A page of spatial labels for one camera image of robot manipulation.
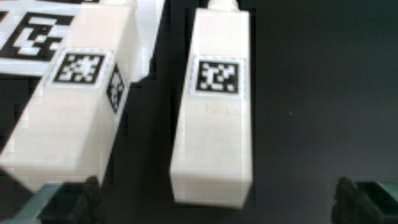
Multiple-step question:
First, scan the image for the white desk leg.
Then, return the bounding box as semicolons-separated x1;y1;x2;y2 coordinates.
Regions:
170;0;253;209
0;1;143;191

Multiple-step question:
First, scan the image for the fiducial marker sheet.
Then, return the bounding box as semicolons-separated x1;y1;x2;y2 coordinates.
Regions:
0;0;81;76

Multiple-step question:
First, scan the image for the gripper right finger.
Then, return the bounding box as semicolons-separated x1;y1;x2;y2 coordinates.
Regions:
335;177;398;224

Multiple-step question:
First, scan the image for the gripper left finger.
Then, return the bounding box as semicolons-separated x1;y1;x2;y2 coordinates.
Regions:
17;176;107;224

